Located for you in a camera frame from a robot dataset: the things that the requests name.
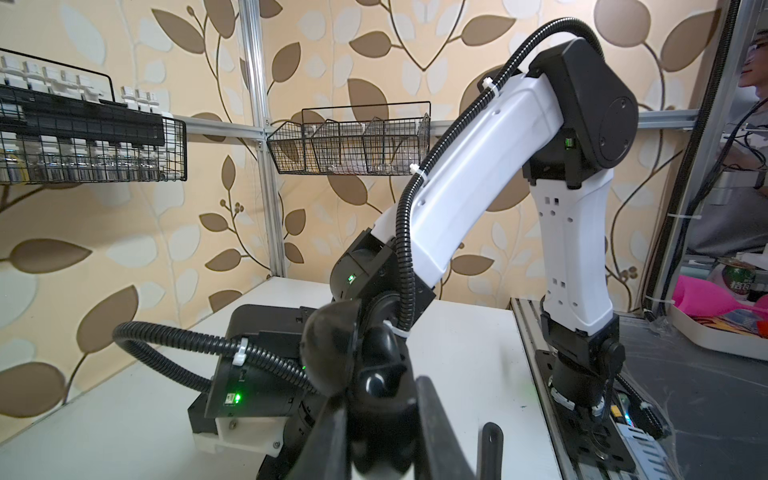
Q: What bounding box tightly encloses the green black pipe wrench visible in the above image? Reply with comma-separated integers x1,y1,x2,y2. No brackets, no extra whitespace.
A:
477,422,504,480

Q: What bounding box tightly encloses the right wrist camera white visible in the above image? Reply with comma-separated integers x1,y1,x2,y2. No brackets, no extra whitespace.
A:
192,417,288,457

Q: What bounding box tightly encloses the white parts tray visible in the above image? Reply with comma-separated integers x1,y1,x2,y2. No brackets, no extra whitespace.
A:
668,306,767,361

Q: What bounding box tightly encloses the right wire basket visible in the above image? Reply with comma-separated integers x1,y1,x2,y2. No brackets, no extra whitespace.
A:
267,101,432,176

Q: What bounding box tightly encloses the wire basket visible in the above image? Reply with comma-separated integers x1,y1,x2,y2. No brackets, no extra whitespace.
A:
267,101,432,176
1,49,187,186

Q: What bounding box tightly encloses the black round charging case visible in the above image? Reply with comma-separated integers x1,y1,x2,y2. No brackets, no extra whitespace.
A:
300,299,415,479

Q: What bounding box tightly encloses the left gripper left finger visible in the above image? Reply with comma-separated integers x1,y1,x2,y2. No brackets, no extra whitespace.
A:
287,395,351,480

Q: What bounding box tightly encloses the pink plastic funnel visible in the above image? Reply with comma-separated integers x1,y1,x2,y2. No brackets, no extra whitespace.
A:
672,276,767,320

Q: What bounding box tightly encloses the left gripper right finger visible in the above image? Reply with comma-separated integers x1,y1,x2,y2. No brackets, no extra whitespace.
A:
415,376,475,480

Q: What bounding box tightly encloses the back wire basket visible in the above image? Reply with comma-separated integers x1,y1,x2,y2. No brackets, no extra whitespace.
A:
1,49,187,186

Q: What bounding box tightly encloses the black socket set holder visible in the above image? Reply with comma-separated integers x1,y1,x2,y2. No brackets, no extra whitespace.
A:
1,50,186,147

